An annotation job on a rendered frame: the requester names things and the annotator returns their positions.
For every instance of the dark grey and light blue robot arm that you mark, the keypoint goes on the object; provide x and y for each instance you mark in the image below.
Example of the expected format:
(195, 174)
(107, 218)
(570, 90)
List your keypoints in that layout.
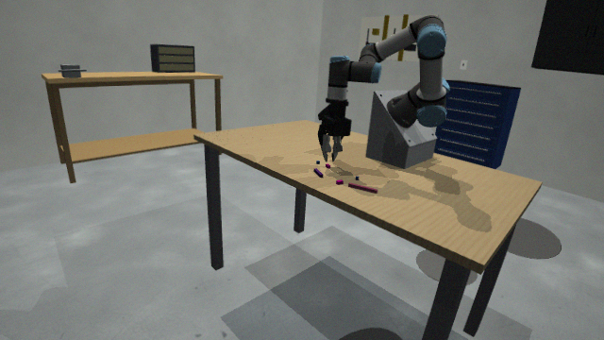
(426, 100)

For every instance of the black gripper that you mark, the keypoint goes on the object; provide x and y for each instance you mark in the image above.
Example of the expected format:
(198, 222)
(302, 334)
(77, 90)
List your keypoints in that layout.
(341, 127)

